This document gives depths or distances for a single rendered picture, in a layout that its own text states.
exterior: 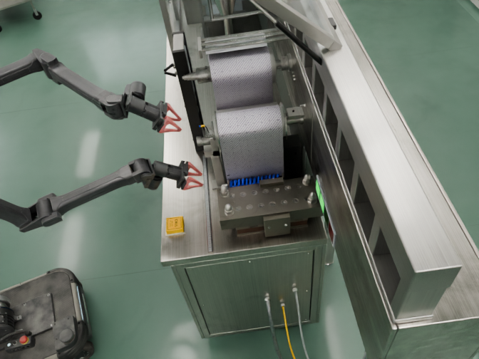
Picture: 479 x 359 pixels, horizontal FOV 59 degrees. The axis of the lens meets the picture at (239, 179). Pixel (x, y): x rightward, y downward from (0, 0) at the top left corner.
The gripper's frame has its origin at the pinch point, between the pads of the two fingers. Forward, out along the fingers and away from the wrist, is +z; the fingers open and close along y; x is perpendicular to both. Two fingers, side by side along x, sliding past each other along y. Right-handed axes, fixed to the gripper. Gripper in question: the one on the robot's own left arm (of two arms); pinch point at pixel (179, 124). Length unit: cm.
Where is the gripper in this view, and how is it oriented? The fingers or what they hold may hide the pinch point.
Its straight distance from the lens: 158.7
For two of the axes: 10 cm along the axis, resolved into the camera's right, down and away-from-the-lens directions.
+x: 5.6, -6.0, -5.7
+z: 8.2, 3.2, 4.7
